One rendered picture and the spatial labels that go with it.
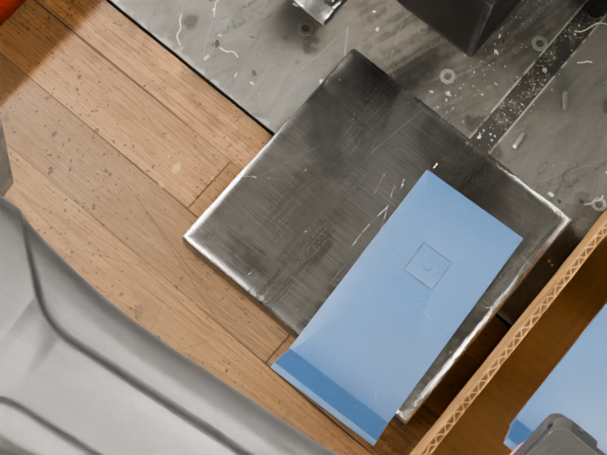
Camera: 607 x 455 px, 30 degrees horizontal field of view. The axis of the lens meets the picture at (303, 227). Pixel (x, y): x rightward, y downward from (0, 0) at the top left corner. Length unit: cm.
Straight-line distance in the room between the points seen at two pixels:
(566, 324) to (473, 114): 14
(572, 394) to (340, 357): 13
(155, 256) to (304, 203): 10
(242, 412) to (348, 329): 36
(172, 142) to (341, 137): 11
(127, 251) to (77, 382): 41
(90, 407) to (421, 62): 48
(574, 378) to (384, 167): 18
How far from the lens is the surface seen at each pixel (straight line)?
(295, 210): 67
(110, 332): 29
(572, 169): 73
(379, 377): 65
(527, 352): 69
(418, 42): 74
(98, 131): 72
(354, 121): 69
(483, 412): 68
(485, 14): 68
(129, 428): 29
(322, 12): 65
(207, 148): 71
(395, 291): 66
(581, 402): 60
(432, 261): 67
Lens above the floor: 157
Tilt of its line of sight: 75 degrees down
